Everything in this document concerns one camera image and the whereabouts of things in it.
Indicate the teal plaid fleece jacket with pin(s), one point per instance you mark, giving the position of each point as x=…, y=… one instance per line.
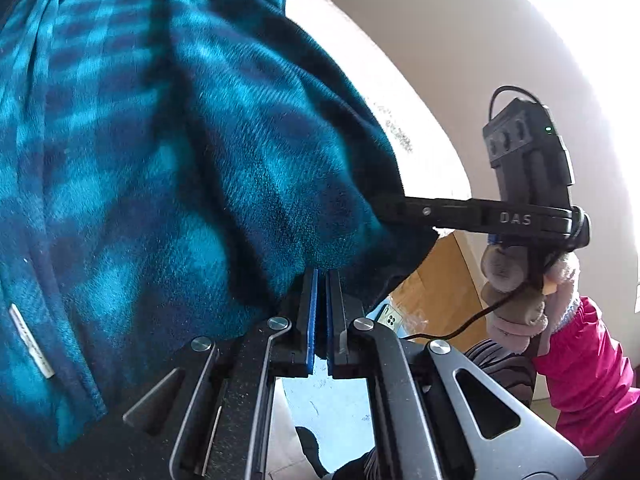
x=150, y=160

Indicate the person's right hand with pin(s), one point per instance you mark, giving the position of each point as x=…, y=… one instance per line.
x=510, y=310

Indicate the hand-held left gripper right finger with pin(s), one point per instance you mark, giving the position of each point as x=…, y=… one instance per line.
x=334, y=320

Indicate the person's striped grey clothing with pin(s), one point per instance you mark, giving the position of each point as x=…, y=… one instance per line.
x=500, y=365

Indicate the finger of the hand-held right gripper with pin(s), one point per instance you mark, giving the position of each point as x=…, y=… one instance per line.
x=425, y=210

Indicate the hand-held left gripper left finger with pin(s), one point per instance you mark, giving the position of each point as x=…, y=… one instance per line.
x=312, y=320

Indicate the white phone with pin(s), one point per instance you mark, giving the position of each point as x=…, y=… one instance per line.
x=391, y=316

